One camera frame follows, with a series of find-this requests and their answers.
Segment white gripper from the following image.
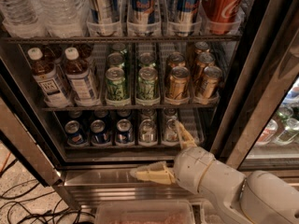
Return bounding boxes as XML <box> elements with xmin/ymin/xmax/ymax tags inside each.
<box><xmin>130</xmin><ymin>120</ymin><xmax>216</xmax><ymax>194</ymax></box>

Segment front left silver can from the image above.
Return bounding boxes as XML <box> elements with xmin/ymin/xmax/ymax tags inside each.
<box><xmin>138</xmin><ymin>119</ymin><xmax>158</xmax><ymax>147</ymax></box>

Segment middle Red Bull can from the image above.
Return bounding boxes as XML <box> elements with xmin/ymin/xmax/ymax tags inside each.
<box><xmin>130</xmin><ymin>0</ymin><xmax>158</xmax><ymax>36</ymax></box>

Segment right Red Bull can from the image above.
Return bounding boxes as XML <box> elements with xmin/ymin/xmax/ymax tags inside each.
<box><xmin>170</xmin><ymin>0</ymin><xmax>200</xmax><ymax>37</ymax></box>

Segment right clear water bottle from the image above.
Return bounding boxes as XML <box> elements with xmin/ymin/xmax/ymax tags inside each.
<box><xmin>39</xmin><ymin>0</ymin><xmax>83</xmax><ymax>38</ymax></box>

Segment black floor cables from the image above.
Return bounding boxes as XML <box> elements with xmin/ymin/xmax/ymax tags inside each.
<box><xmin>0</xmin><ymin>157</ymin><xmax>96</xmax><ymax>224</ymax></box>

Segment front right gold can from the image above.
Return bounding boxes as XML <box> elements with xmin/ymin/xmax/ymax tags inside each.
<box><xmin>195</xmin><ymin>66</ymin><xmax>222</xmax><ymax>105</ymax></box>

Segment clear water bottle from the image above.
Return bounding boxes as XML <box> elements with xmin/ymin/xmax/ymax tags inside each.
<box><xmin>39</xmin><ymin>0</ymin><xmax>83</xmax><ymax>38</ymax></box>
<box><xmin>0</xmin><ymin>0</ymin><xmax>47</xmax><ymax>38</ymax></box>

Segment rear right gold can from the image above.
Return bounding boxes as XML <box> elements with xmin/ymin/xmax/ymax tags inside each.
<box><xmin>186</xmin><ymin>41</ymin><xmax>210</xmax><ymax>63</ymax></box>

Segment glass fridge door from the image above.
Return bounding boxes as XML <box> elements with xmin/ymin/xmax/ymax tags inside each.
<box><xmin>221</xmin><ymin>25</ymin><xmax>299</xmax><ymax>172</ymax></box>

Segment red bull can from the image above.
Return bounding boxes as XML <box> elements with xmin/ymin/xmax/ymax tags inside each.
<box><xmin>170</xmin><ymin>0</ymin><xmax>200</xmax><ymax>37</ymax></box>
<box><xmin>89</xmin><ymin>0</ymin><xmax>120</xmax><ymax>36</ymax></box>
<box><xmin>130</xmin><ymin>0</ymin><xmax>158</xmax><ymax>36</ymax></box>

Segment green can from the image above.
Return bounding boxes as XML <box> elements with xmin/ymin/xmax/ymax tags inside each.
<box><xmin>138</xmin><ymin>52</ymin><xmax>156</xmax><ymax>68</ymax></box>
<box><xmin>136</xmin><ymin>67</ymin><xmax>160</xmax><ymax>105</ymax></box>
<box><xmin>111</xmin><ymin>43</ymin><xmax>128</xmax><ymax>55</ymax></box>
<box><xmin>106</xmin><ymin>67</ymin><xmax>129</xmax><ymax>105</ymax></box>
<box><xmin>107</xmin><ymin>52</ymin><xmax>125</xmax><ymax>70</ymax></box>

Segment left clear water bottle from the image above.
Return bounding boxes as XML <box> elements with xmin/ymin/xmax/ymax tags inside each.
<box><xmin>0</xmin><ymin>0</ymin><xmax>47</xmax><ymax>38</ymax></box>

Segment front left Pepsi can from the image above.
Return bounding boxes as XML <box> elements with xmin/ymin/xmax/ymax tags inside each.
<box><xmin>64</xmin><ymin>120</ymin><xmax>88</xmax><ymax>147</ymax></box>

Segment red Coca-Cola can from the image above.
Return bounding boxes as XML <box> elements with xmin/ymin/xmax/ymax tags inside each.
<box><xmin>202</xmin><ymin>0</ymin><xmax>242</xmax><ymax>35</ymax></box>

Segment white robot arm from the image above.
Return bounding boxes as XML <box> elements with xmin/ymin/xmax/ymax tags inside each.
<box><xmin>130</xmin><ymin>121</ymin><xmax>299</xmax><ymax>224</ymax></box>

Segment silver can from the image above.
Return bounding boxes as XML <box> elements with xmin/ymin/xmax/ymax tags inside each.
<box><xmin>163</xmin><ymin>119</ymin><xmax>178</xmax><ymax>146</ymax></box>
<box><xmin>138</xmin><ymin>119</ymin><xmax>158</xmax><ymax>147</ymax></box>

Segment front right silver can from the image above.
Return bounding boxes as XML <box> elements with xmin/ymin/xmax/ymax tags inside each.
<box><xmin>163</xmin><ymin>119</ymin><xmax>178</xmax><ymax>146</ymax></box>

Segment front middle Pepsi can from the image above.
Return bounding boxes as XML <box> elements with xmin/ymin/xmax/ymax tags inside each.
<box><xmin>91</xmin><ymin>119</ymin><xmax>110</xmax><ymax>146</ymax></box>

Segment left clear plastic bin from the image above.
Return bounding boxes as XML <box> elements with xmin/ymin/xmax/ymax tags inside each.
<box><xmin>94</xmin><ymin>200</ymin><xmax>195</xmax><ymax>224</ymax></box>

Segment middle right gold can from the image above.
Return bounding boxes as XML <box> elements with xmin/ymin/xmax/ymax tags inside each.
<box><xmin>192</xmin><ymin>52</ymin><xmax>216</xmax><ymax>81</ymax></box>

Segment right clear plastic bin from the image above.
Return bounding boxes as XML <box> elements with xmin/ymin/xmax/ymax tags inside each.
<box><xmin>200</xmin><ymin>201</ymin><xmax>224</xmax><ymax>224</ymax></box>

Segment front right Pepsi can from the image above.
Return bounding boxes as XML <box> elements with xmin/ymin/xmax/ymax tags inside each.
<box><xmin>116</xmin><ymin>119</ymin><xmax>134</xmax><ymax>146</ymax></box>

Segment tea bottle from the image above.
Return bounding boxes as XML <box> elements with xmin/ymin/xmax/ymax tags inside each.
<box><xmin>27</xmin><ymin>48</ymin><xmax>71</xmax><ymax>108</ymax></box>
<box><xmin>64</xmin><ymin>47</ymin><xmax>99</xmax><ymax>106</ymax></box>

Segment left front tea bottle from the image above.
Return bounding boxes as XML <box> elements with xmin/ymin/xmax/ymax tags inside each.
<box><xmin>27</xmin><ymin>48</ymin><xmax>71</xmax><ymax>108</ymax></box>

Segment right front tea bottle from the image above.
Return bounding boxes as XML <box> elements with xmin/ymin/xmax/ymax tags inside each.
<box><xmin>64</xmin><ymin>47</ymin><xmax>99</xmax><ymax>106</ymax></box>

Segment left Red Bull can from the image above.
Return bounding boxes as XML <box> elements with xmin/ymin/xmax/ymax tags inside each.
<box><xmin>89</xmin><ymin>0</ymin><xmax>120</xmax><ymax>36</ymax></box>

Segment gold can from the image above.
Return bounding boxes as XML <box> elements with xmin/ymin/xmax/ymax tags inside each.
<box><xmin>186</xmin><ymin>41</ymin><xmax>210</xmax><ymax>63</ymax></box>
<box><xmin>166</xmin><ymin>52</ymin><xmax>186</xmax><ymax>72</ymax></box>
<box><xmin>195</xmin><ymin>66</ymin><xmax>222</xmax><ymax>105</ymax></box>
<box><xmin>192</xmin><ymin>52</ymin><xmax>216</xmax><ymax>81</ymax></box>
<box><xmin>165</xmin><ymin>66</ymin><xmax>190</xmax><ymax>104</ymax></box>

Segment stainless steel fridge frame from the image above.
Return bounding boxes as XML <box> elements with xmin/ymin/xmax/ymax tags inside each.
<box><xmin>1</xmin><ymin>0</ymin><xmax>299</xmax><ymax>208</ymax></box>

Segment front left gold can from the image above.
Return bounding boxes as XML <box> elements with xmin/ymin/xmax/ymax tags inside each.
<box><xmin>165</xmin><ymin>66</ymin><xmax>190</xmax><ymax>104</ymax></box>

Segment pepsi can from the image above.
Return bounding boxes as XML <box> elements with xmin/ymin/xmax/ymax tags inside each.
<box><xmin>91</xmin><ymin>119</ymin><xmax>110</xmax><ymax>146</ymax></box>
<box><xmin>116</xmin><ymin>119</ymin><xmax>134</xmax><ymax>146</ymax></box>
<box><xmin>64</xmin><ymin>120</ymin><xmax>88</xmax><ymax>147</ymax></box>

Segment rear left gold can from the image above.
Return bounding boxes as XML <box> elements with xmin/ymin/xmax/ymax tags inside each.
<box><xmin>166</xmin><ymin>52</ymin><xmax>186</xmax><ymax>72</ymax></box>

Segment clear plastic bin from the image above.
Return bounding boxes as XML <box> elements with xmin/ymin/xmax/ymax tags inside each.
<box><xmin>94</xmin><ymin>200</ymin><xmax>195</xmax><ymax>224</ymax></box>
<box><xmin>200</xmin><ymin>201</ymin><xmax>224</xmax><ymax>224</ymax></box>

